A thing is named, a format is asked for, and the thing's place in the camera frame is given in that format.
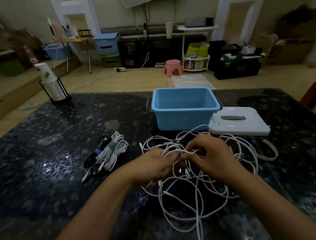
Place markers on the person's left forearm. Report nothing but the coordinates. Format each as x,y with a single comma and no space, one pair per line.
98,210

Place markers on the small folding table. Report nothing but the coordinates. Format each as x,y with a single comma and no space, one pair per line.
76,40

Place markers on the white power strip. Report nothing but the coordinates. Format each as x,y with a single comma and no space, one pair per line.
120,69

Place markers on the light blue plastic bin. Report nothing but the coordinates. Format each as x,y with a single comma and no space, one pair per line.
184,113

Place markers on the brown cardboard box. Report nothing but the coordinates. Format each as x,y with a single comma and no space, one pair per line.
291,52

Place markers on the person's right forearm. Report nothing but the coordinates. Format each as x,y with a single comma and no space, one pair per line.
274,205

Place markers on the white round tiered trolley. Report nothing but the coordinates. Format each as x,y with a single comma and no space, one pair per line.
196,29

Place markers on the grey box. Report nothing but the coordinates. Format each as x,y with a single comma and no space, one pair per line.
195,22

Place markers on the blue plastic basket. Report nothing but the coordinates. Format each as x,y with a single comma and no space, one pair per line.
56,53

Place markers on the clear plastic sheet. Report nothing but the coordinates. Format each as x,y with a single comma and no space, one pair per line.
191,81

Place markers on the green storage box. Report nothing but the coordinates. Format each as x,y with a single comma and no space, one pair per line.
111,61

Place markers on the cream tall tumbler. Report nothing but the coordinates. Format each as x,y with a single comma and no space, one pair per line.
169,30

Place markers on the person's right thumb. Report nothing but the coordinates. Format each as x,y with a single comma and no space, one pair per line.
201,158

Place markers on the black plastic crate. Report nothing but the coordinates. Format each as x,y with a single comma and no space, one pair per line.
237,69

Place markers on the black storage bin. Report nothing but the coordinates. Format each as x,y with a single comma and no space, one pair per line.
219,53

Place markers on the person's left hand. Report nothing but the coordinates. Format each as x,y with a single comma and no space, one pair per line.
148,168

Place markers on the green plastic bin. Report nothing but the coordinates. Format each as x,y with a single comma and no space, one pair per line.
11,64

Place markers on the pink plastic stool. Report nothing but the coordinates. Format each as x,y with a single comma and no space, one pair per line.
173,66

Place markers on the clear bottle red label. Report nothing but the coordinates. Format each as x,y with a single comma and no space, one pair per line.
30,55

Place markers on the person's left thumb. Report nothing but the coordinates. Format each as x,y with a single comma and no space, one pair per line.
170,154

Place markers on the black low shelf unit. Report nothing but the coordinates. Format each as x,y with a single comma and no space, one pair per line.
160,49

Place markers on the blue lidded storage box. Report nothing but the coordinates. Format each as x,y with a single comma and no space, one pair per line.
107,44

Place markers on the white floor socket strip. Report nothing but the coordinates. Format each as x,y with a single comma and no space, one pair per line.
28,106

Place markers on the stack of white paper cups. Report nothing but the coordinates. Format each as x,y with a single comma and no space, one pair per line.
50,81

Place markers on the person's right hand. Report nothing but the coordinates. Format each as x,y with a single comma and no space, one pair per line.
217,158

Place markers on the black metal frame stand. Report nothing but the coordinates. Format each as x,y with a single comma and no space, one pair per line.
85,33

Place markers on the yellow shopping bag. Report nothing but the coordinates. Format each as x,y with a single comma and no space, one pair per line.
197,49

